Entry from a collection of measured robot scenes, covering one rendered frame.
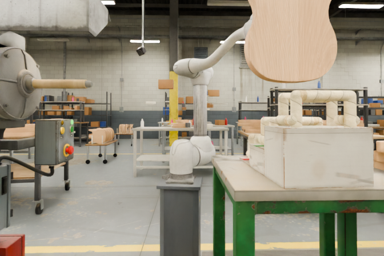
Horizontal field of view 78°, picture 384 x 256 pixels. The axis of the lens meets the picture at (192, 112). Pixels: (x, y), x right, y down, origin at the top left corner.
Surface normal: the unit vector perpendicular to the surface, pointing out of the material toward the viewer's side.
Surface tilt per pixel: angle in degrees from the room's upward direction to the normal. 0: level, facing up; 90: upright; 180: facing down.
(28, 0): 90
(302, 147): 90
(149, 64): 90
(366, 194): 90
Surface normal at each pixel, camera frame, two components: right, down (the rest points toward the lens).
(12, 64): 0.99, -0.10
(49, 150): 0.03, -0.02
